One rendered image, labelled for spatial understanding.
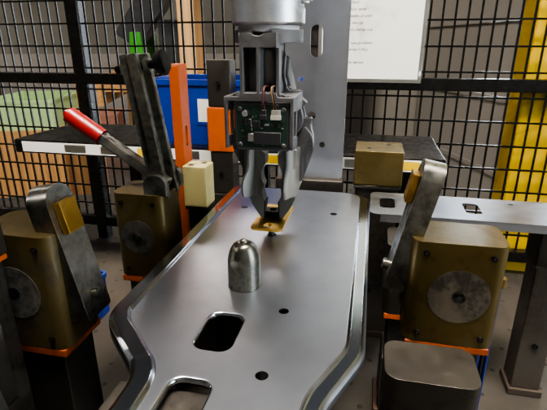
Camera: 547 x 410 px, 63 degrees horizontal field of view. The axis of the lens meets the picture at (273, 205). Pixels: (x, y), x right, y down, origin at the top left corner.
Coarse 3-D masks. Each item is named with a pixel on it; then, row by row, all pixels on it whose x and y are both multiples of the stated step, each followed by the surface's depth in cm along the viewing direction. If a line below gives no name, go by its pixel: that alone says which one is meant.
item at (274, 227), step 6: (270, 204) 59; (276, 204) 59; (270, 210) 54; (276, 210) 54; (258, 216) 55; (270, 216) 54; (276, 216) 54; (288, 216) 55; (258, 222) 53; (264, 222) 53; (270, 222) 53; (276, 222) 53; (282, 222) 53; (252, 228) 52; (258, 228) 51; (264, 228) 51; (270, 228) 51; (276, 228) 51; (282, 228) 51
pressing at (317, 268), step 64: (320, 192) 72; (192, 256) 50; (320, 256) 50; (128, 320) 38; (192, 320) 39; (256, 320) 39; (320, 320) 39; (128, 384) 31; (256, 384) 31; (320, 384) 32
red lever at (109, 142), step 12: (72, 108) 56; (72, 120) 55; (84, 120) 55; (84, 132) 55; (96, 132) 55; (108, 144) 56; (120, 144) 56; (120, 156) 56; (132, 156) 56; (144, 168) 56; (168, 180) 56
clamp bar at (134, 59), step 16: (128, 64) 51; (144, 64) 51; (160, 64) 50; (128, 80) 51; (144, 80) 53; (144, 96) 51; (144, 112) 52; (160, 112) 55; (144, 128) 53; (160, 128) 55; (144, 144) 53; (160, 144) 56; (144, 160) 54; (160, 160) 54; (176, 176) 58
